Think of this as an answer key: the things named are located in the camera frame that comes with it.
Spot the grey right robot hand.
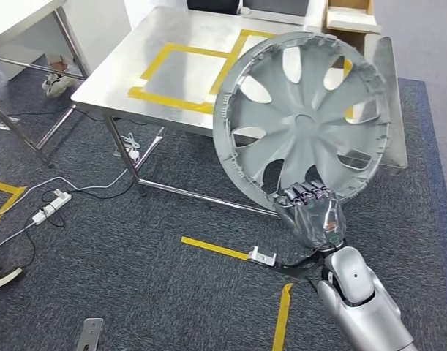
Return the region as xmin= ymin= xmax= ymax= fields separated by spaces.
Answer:
xmin=271 ymin=180 xmax=347 ymax=250

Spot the silver plastic wheel hubcap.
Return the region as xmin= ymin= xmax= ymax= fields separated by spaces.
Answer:
xmin=212 ymin=31 xmax=392 ymax=215

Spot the yellow tape on workbench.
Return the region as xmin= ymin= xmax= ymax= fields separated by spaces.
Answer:
xmin=127 ymin=29 xmax=355 ymax=121

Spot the stainless steel workbench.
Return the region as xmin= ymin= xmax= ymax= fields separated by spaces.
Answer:
xmin=71 ymin=5 xmax=409 ymax=219

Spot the yellow floor tape strip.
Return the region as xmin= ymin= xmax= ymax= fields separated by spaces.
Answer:
xmin=180 ymin=235 xmax=250 ymax=263
xmin=271 ymin=282 xmax=294 ymax=351

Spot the white foam tray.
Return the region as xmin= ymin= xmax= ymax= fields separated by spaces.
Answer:
xmin=325 ymin=8 xmax=383 ymax=35

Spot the dark grey laptop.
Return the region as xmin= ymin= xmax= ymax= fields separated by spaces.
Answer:
xmin=251 ymin=0 xmax=312 ymax=18

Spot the white power strip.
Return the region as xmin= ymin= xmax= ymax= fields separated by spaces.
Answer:
xmin=32 ymin=189 xmax=73 ymax=227

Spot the white desk with steel legs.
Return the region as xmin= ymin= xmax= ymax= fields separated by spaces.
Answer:
xmin=0 ymin=0 xmax=133 ymax=169

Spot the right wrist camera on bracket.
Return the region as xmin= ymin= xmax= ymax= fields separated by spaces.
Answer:
xmin=248 ymin=245 xmax=325 ymax=283

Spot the white charger with coiled cable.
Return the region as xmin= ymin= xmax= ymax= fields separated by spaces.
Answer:
xmin=112 ymin=132 xmax=142 ymax=164

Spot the thin black power cable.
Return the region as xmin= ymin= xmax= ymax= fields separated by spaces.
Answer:
xmin=22 ymin=181 xmax=137 ymax=271

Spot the long white power cable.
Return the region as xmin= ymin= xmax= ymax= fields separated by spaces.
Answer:
xmin=0 ymin=166 xmax=131 ymax=222

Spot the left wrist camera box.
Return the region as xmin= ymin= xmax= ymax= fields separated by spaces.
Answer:
xmin=76 ymin=317 xmax=104 ymax=351

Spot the white power strip cord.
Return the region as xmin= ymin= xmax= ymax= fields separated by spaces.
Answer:
xmin=0 ymin=220 xmax=36 ymax=256

